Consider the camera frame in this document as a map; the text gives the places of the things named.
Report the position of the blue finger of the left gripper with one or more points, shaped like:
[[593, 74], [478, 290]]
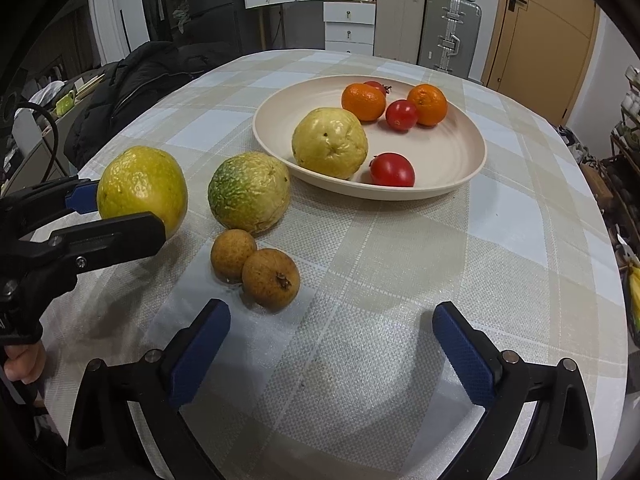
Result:
[[36, 206]]

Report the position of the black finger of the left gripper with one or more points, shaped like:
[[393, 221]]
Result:
[[100, 244]]

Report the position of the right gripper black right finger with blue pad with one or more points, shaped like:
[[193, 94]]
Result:
[[559, 442]]

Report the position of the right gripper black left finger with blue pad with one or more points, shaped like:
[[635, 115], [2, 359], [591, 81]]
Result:
[[103, 441]]

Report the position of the large yellow fruit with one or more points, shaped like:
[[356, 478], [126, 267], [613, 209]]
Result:
[[144, 179]]

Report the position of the small yellow guava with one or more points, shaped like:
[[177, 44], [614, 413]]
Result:
[[330, 141]]

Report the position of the round red tomato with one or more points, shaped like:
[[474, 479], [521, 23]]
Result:
[[392, 169]]

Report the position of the orange tangerine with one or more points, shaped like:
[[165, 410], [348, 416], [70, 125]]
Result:
[[366, 102], [430, 102]]

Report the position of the large oval red tomato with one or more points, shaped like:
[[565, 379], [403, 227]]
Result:
[[378, 86]]

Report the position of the small red tomato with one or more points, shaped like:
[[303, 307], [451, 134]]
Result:
[[401, 115]]

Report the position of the person's left hand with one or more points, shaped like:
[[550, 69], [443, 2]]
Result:
[[24, 363]]

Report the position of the black jacket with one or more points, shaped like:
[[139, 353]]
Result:
[[133, 85]]

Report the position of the brown longan fruit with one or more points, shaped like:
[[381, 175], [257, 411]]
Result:
[[271, 279], [229, 253]]

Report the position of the green yellow mottled fruit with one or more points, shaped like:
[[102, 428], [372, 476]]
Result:
[[250, 191]]

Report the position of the checkered beige tablecloth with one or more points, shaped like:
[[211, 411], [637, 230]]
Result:
[[348, 381]]

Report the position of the shoe rack with shoes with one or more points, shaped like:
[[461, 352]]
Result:
[[623, 167]]

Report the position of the white drawer desk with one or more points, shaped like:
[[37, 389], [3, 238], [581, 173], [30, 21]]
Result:
[[346, 26]]

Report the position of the brown wooden door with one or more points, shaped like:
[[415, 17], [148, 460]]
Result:
[[540, 51]]

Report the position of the beige suitcase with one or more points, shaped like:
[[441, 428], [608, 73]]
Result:
[[398, 29]]

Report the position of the silver grey suitcase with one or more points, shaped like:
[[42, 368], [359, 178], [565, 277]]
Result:
[[449, 36]]

